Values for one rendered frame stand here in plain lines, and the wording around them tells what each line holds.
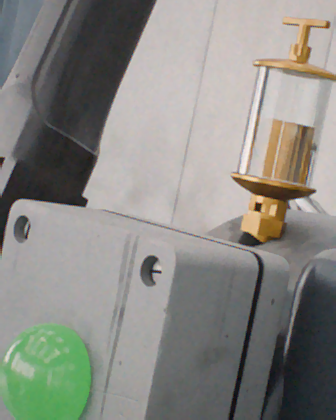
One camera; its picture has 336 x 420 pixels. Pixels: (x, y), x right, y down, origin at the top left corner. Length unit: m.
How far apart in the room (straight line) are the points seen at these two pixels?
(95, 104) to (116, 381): 0.43
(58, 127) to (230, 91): 7.02
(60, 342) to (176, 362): 0.03
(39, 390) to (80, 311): 0.02
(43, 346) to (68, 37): 0.42
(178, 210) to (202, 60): 0.97
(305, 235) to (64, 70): 0.35
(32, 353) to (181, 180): 7.60
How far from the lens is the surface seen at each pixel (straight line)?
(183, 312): 0.32
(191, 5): 8.14
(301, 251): 0.40
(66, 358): 0.33
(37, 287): 0.36
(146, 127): 8.24
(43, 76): 0.73
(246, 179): 0.40
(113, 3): 0.75
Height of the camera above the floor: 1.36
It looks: 3 degrees down
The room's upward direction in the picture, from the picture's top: 11 degrees clockwise
